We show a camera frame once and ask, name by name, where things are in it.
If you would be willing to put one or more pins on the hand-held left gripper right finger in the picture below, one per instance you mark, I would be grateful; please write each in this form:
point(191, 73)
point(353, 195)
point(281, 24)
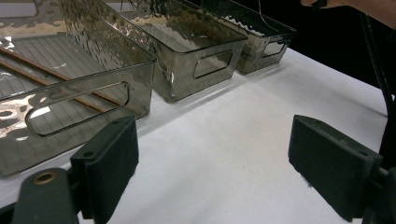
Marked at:
point(333, 161)

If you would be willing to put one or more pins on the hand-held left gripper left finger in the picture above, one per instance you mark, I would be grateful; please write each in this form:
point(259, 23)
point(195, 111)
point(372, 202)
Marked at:
point(106, 161)

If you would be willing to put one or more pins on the brown wooden chopstick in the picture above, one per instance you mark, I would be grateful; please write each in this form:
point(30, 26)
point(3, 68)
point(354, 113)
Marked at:
point(34, 63)
point(28, 76)

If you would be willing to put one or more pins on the smoky clear plastic bin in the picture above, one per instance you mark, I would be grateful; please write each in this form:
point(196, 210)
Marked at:
point(77, 40)
point(252, 59)
point(186, 65)

